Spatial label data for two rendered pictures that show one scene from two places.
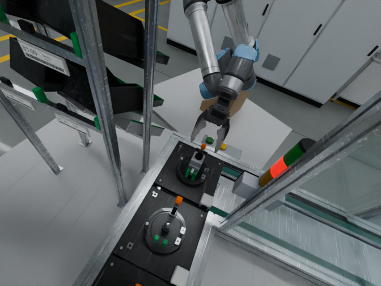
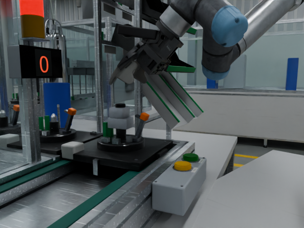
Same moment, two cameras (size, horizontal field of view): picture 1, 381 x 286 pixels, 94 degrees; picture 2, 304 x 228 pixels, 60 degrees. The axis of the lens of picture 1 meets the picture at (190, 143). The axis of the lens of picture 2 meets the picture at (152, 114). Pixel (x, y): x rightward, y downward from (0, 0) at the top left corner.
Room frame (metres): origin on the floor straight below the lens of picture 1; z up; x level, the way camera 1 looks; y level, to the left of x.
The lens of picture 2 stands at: (0.71, -0.75, 1.18)
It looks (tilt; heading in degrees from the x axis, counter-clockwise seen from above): 8 degrees down; 107
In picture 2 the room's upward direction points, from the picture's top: straight up
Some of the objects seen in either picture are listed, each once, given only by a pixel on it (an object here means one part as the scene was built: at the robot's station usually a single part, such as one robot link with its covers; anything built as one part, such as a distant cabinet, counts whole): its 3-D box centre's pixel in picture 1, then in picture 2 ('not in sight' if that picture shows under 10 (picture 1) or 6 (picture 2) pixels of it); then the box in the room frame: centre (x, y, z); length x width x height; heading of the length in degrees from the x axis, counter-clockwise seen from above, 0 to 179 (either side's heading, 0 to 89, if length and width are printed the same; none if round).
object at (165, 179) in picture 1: (191, 172); (121, 148); (0.41, -0.05, 0.96); 0.24 x 0.24 x 0.02; 83
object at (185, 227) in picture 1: (166, 227); (54, 125); (0.16, -0.02, 1.01); 0.24 x 0.24 x 0.13; 83
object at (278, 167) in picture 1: (286, 168); (31, 5); (0.27, -0.22, 1.34); 0.05 x 0.05 x 0.05
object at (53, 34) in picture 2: not in sight; (54, 51); (-0.31, 0.64, 1.32); 0.14 x 0.14 x 0.38
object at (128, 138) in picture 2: (192, 170); (121, 142); (0.41, -0.05, 0.98); 0.14 x 0.14 x 0.02
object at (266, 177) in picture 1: (273, 179); (33, 27); (0.27, -0.22, 1.29); 0.05 x 0.05 x 0.05
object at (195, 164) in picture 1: (196, 162); (117, 115); (0.40, -0.05, 1.06); 0.08 x 0.04 x 0.07; 173
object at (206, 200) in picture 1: (206, 201); (72, 150); (0.30, -0.13, 0.97); 0.05 x 0.05 x 0.04; 83
